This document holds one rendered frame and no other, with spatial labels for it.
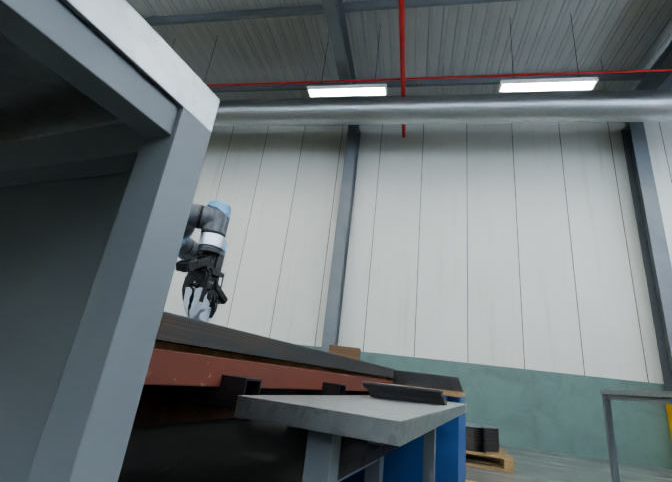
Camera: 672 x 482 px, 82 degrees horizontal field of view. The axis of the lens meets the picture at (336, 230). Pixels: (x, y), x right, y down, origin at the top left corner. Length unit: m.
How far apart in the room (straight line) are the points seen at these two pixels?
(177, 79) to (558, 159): 9.69
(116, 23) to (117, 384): 0.27
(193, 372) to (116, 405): 0.34
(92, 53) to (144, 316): 0.20
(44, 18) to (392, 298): 8.05
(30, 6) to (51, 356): 0.29
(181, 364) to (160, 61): 0.44
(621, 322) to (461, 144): 4.78
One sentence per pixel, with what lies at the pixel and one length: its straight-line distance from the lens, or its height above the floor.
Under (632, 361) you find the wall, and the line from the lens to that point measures 8.99.
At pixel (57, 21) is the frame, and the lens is 0.35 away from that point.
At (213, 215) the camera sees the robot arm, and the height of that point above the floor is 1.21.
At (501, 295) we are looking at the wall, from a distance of 8.45.
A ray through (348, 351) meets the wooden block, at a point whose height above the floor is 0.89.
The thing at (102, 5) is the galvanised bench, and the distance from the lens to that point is 0.37.
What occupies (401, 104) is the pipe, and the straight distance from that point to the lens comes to 8.24.
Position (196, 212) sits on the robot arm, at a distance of 1.25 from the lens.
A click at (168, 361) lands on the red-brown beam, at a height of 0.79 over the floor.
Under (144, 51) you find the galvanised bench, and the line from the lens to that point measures 0.38.
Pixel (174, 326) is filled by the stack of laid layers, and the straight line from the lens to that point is 0.64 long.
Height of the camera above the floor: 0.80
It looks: 20 degrees up
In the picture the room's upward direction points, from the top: 7 degrees clockwise
